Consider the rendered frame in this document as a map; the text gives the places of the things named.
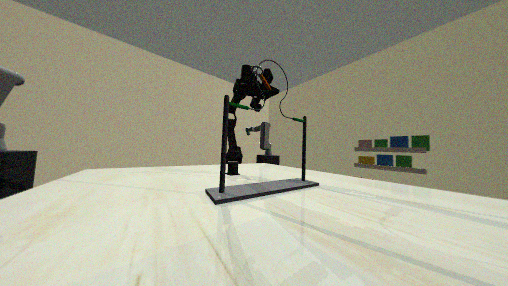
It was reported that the orange handle with white loop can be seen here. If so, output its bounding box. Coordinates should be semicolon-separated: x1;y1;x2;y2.
251;65;272;90

